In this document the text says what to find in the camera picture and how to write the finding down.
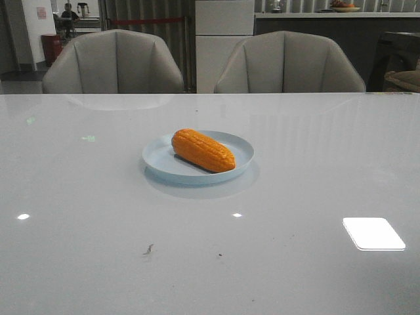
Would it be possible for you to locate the orange plastic corn cob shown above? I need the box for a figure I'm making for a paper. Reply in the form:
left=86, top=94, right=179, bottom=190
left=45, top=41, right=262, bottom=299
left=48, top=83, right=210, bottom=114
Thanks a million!
left=171, top=129, right=236, bottom=173

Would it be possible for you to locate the light blue round plate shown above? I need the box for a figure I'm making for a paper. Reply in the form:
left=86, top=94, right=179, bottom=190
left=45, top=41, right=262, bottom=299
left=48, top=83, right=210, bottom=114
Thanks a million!
left=142, top=130, right=254, bottom=186

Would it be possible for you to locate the red barrier belt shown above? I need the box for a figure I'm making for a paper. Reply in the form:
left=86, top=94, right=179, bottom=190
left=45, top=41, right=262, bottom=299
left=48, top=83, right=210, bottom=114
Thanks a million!
left=110, top=17, right=184, bottom=26

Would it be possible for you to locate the grey upholstered chair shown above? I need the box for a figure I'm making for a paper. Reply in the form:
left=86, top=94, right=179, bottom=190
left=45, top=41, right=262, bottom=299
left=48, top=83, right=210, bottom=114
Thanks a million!
left=214, top=31, right=366, bottom=94
left=42, top=29, right=184, bottom=94

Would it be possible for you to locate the left grey upholstered chair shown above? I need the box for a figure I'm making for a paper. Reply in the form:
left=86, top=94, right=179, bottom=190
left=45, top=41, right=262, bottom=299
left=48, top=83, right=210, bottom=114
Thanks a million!
left=42, top=29, right=184, bottom=94

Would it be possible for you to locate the dark wooden armchair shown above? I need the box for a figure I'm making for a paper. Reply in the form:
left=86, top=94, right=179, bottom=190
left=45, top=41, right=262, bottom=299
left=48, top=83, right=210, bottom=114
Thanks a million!
left=367, top=31, right=419, bottom=92

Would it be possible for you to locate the grey counter with white top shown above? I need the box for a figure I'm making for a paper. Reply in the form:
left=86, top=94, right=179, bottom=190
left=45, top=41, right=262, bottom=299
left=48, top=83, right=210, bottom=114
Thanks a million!
left=254, top=12, right=419, bottom=87

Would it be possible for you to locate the fruit bowl on counter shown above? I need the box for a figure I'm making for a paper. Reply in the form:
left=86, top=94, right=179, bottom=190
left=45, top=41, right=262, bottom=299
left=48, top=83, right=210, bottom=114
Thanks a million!
left=330, top=0, right=360, bottom=12

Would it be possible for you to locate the right grey upholstered chair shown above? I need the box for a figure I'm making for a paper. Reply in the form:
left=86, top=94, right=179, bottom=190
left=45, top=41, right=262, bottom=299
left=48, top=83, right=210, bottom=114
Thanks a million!
left=214, top=31, right=366, bottom=94

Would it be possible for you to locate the white cabinet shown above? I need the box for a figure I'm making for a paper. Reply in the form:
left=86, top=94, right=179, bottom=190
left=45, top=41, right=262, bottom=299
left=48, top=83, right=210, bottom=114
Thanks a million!
left=195, top=1, right=255, bottom=94

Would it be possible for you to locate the seated person in background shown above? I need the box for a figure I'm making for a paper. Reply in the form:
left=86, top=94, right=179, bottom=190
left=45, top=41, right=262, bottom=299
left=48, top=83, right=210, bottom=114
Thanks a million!
left=61, top=3, right=79, bottom=22

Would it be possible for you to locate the red trash bin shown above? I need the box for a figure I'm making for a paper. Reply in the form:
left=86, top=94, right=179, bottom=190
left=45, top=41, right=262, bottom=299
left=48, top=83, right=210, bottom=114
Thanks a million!
left=41, top=33, right=62, bottom=66

